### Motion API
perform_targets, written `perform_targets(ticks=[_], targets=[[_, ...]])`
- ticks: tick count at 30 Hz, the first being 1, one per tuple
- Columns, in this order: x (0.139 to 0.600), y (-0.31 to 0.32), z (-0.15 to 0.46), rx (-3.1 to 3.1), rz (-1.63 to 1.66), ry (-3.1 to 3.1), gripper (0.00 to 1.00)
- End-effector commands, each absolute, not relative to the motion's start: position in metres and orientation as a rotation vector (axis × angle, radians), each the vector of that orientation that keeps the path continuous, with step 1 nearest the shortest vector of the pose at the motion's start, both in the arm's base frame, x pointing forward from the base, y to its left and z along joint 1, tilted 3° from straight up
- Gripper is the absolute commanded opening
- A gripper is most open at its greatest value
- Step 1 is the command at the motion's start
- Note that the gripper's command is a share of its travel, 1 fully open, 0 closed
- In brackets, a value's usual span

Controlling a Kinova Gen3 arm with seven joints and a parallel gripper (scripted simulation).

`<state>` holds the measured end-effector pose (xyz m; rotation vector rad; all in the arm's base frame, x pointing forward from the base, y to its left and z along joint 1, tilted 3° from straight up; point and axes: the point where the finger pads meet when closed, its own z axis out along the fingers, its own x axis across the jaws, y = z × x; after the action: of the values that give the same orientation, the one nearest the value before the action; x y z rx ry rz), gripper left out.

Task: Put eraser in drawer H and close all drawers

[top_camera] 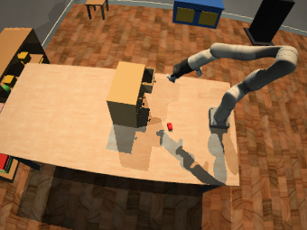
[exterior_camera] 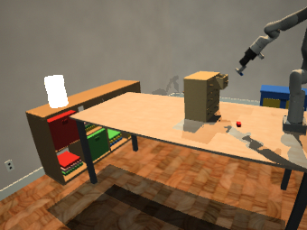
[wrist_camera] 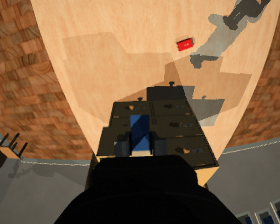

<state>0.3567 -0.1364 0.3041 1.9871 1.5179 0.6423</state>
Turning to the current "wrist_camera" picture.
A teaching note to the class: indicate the dark brown wooden drawer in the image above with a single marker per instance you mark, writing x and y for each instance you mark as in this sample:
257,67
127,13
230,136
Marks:
172,127
170,108
125,109
109,135
196,151
122,122

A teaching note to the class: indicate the blue and cream eraser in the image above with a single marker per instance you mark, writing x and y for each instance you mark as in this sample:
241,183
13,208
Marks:
140,135

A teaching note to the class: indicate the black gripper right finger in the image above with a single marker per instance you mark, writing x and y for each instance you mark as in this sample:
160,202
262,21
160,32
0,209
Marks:
157,145

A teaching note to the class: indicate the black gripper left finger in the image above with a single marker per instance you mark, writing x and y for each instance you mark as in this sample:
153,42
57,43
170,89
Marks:
122,147

